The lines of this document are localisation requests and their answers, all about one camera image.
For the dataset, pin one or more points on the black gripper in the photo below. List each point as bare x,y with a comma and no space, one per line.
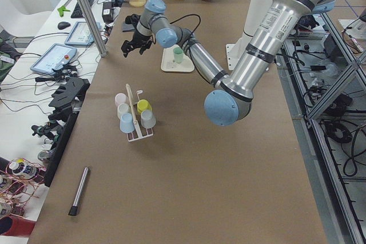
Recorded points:
138,37

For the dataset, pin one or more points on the cream rabbit tray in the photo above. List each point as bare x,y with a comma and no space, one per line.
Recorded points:
168,64

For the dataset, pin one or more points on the green cup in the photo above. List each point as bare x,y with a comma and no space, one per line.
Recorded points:
178,55

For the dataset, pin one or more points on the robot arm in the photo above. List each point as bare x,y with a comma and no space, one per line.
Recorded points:
231,99

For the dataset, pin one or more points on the pink cup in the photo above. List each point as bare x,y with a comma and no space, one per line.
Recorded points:
120,98

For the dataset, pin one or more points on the yellow cup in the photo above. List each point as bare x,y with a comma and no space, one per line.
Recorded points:
143,105

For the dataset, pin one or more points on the cream white cup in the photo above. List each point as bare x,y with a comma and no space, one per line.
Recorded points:
122,109

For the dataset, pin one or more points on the grey-blue cup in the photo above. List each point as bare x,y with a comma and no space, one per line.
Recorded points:
148,119

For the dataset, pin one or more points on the light blue cup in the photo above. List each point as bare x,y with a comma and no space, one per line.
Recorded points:
127,123

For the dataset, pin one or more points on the grey folded cloth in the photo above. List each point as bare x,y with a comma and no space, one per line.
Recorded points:
128,27

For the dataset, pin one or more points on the teach pendant tablet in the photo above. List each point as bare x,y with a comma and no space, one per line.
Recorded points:
54,59
80,35

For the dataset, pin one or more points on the black computer mouse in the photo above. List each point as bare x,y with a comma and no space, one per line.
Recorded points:
63,25

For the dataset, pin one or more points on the green plastic clamp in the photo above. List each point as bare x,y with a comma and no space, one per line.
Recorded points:
62,10

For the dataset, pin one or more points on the silver metal rod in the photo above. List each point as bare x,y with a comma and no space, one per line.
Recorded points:
75,205

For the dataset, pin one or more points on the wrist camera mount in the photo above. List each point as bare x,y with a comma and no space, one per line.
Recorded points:
132,20

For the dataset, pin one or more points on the white wire cup rack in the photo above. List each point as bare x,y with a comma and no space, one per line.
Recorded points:
137,134

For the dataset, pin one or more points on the aluminium frame post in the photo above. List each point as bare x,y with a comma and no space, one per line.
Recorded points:
92,24

